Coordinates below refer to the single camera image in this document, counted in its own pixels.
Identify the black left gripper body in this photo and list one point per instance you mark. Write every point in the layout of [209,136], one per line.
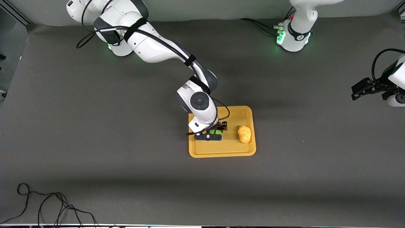
[380,85]

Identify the yellow-brown potato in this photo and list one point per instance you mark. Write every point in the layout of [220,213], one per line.
[244,134]

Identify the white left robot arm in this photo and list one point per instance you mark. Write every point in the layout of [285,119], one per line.
[295,34]

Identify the yellow plastic tray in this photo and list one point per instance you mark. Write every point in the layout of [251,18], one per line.
[234,148]

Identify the black metal frame rail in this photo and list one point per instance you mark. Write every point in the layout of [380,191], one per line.
[15,14]

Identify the green apple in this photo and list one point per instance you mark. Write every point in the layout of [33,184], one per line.
[216,130]

